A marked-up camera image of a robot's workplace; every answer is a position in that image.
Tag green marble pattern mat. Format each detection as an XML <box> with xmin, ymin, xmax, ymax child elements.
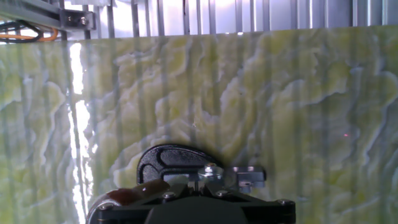
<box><xmin>0</xmin><ymin>24</ymin><xmax>398</xmax><ymax>224</ymax></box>

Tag orange cable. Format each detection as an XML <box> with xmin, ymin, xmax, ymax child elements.
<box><xmin>0</xmin><ymin>27</ymin><xmax>60</xmax><ymax>43</ymax></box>

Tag aluminium frame profile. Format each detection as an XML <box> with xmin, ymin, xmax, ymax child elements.
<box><xmin>0</xmin><ymin>0</ymin><xmax>96</xmax><ymax>32</ymax></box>

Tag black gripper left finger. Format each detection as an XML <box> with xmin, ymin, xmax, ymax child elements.
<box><xmin>98</xmin><ymin>183</ymin><xmax>196</xmax><ymax>224</ymax></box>

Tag black background cables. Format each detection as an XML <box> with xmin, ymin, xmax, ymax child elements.
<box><xmin>0</xmin><ymin>19</ymin><xmax>46</xmax><ymax>44</ymax></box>

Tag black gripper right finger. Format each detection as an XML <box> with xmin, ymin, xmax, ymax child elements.
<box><xmin>196</xmin><ymin>182</ymin><xmax>296</xmax><ymax>224</ymax></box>

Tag black corner bracket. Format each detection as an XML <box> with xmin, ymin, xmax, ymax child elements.
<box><xmin>60</xmin><ymin>8</ymin><xmax>96</xmax><ymax>31</ymax></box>

